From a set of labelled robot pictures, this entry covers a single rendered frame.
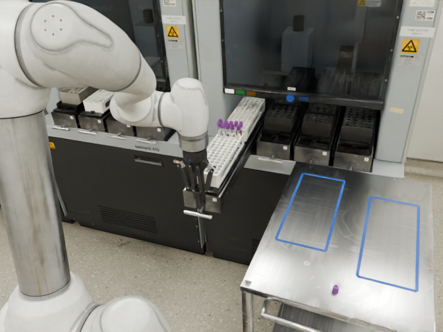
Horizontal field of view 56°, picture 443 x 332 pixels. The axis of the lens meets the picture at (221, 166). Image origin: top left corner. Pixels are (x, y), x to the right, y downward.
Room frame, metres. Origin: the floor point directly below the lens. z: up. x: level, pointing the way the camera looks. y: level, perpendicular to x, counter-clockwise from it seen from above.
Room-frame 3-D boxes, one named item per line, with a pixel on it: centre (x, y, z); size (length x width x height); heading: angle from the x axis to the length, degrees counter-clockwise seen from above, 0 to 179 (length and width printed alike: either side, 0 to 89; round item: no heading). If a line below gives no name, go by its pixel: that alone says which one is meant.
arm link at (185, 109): (1.09, 0.09, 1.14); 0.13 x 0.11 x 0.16; 75
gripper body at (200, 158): (1.08, 0.08, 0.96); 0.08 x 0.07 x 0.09; 68
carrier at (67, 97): (1.85, 0.70, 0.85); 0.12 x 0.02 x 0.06; 69
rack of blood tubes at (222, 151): (1.27, 0.01, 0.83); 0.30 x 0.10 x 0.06; 158
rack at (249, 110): (1.56, -0.11, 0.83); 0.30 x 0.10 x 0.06; 158
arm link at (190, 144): (1.08, 0.08, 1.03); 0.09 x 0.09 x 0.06
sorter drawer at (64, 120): (2.07, 0.61, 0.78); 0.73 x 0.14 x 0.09; 158
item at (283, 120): (1.47, -0.24, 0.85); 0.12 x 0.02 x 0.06; 69
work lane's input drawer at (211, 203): (1.39, -0.04, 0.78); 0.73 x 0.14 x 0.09; 158
